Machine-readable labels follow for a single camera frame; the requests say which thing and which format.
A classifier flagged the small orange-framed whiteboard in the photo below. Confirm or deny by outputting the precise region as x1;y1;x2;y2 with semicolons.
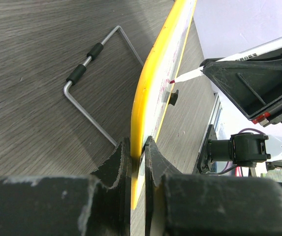
62;0;198;211

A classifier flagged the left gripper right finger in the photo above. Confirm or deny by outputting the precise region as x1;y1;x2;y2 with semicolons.
144;137;282;236

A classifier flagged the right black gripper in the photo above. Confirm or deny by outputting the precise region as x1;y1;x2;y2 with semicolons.
201;57;282;127

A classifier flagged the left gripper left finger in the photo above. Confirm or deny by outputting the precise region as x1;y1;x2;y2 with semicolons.
0;138;131;236

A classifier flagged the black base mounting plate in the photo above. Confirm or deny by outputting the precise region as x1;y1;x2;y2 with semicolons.
196;124;217;174

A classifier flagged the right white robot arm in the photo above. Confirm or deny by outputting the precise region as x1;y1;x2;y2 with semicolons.
198;55;282;173

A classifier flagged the pink-capped whiteboard marker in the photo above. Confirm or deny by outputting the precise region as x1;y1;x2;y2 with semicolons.
169;30;282;85

